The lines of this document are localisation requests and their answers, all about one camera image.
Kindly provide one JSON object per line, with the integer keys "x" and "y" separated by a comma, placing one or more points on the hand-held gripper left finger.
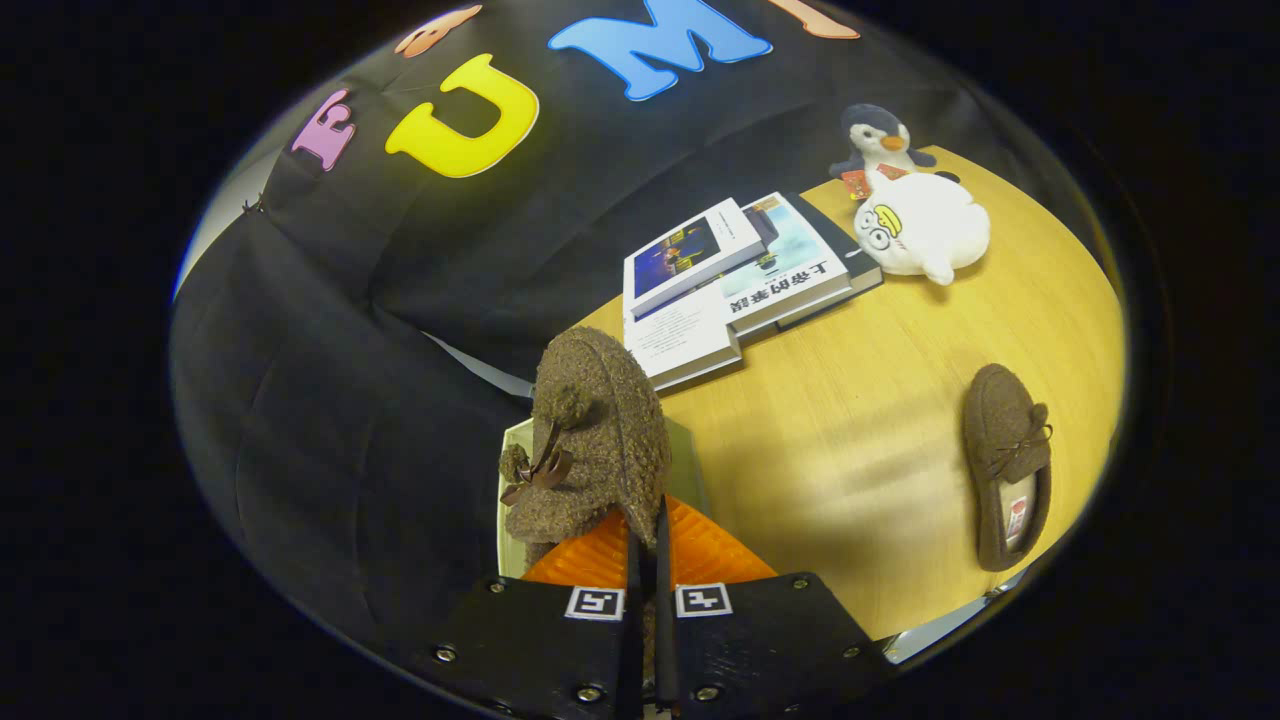
{"x": 540, "y": 650}

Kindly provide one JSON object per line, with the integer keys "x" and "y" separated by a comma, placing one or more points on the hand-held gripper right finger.
{"x": 770, "y": 650}

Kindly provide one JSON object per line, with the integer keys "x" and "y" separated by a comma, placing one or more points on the green fabric storage box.
{"x": 687, "y": 462}

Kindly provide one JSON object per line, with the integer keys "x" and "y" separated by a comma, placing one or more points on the brown fuzzy shoe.
{"x": 600, "y": 420}
{"x": 1000, "y": 430}

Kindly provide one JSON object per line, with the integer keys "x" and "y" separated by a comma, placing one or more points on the white cover book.
{"x": 680, "y": 345}

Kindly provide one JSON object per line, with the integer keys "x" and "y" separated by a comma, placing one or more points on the light blue cover book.
{"x": 800, "y": 272}

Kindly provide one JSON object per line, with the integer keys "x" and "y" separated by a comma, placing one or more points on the black cover book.
{"x": 862, "y": 262}

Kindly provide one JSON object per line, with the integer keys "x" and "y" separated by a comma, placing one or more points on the small dark blue cover book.
{"x": 690, "y": 250}

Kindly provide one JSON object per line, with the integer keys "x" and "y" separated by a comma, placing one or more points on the white round plush toy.
{"x": 930, "y": 230}

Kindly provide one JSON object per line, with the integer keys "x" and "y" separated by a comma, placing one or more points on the penguin plush toy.
{"x": 880, "y": 135}

